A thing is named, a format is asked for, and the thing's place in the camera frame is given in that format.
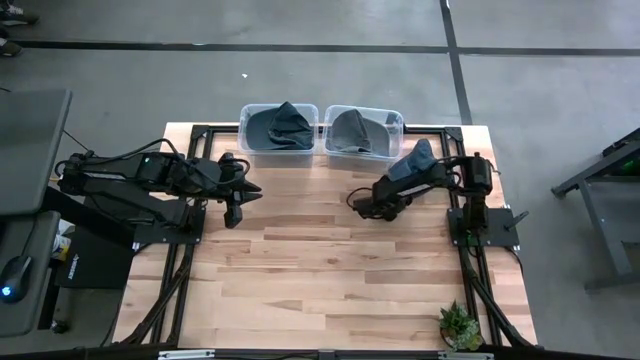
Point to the black desk caster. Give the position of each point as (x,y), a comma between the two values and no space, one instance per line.
(59,327)

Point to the black computer mouse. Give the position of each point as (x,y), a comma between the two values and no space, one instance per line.
(15,277)

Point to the grey desk top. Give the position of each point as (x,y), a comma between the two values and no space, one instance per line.
(30,150)

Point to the black aluminium table frame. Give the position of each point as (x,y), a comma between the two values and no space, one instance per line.
(474,280)

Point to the person's shoe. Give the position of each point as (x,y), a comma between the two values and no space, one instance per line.
(17,15)
(9,48)

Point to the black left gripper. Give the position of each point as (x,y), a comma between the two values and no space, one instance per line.
(232,180)

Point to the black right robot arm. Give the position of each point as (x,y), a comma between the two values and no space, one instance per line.
(425,187)

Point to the slate blue cap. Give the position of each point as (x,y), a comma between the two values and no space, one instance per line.
(257,132)

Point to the white yellow packet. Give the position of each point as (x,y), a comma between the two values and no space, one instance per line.
(62,245)

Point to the blue denim cap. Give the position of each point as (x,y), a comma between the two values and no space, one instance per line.
(412,160)

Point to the clear plastic container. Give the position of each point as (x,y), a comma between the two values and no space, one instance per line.
(325,125)
(242,135)

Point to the small green potted plant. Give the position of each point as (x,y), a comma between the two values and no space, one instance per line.
(457,322)

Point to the grey metal stand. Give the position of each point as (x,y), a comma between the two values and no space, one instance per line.
(600,220)

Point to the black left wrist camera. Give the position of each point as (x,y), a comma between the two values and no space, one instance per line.
(233,217)

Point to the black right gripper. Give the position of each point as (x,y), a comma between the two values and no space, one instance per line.
(377,204)

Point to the silver metal bracket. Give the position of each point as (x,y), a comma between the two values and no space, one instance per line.
(470,356)
(185,355)

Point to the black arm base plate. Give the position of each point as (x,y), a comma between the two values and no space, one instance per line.
(197,235)
(505,235)

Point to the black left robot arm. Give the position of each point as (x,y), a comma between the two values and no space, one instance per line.
(125,172)

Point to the grey cap pale underbrim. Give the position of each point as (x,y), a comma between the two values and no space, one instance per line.
(350,132)

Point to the black control box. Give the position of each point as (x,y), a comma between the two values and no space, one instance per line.
(100,265)

